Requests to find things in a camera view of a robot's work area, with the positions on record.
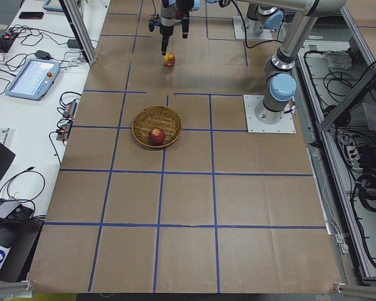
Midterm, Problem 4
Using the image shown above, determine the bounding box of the black smartphone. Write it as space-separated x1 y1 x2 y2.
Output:
19 11 44 19

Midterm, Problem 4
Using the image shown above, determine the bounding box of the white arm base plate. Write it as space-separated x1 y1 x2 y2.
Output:
232 16 273 41
243 95 296 134

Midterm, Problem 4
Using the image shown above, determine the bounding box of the woven wicker basket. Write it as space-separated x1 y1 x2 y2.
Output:
132 105 182 150

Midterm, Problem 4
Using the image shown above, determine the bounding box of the black power adapter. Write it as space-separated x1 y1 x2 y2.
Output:
34 50 52 60

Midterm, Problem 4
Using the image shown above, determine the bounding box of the aluminium frame post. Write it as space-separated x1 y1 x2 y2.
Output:
59 0 97 65

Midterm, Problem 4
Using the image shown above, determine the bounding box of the dark red apple in basket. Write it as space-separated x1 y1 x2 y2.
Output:
148 127 165 145

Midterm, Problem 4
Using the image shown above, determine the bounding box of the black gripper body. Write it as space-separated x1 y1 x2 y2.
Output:
161 0 201 11

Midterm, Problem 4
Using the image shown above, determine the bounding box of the red yellow apple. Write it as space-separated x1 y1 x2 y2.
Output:
164 53 176 67

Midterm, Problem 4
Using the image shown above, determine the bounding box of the blue teach pendant tablet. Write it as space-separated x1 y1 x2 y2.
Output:
5 58 60 101

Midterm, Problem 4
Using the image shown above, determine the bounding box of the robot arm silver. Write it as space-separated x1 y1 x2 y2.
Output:
159 0 346 125
244 4 284 38

